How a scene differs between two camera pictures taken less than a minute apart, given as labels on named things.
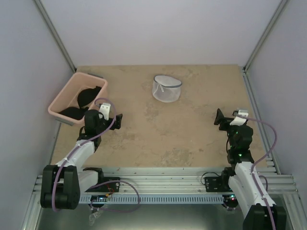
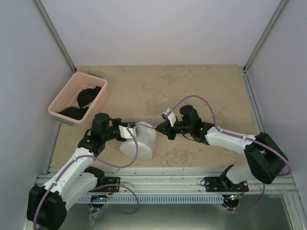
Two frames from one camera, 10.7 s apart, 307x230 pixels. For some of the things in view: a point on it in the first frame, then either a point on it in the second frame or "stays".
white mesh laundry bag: x=166 y=89 -> x=147 y=140
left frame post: x=49 y=24 stays
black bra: x=85 y=97 stays
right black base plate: x=215 y=184 stays
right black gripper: x=219 y=118 -> x=168 y=130
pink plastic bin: x=68 y=97 stays
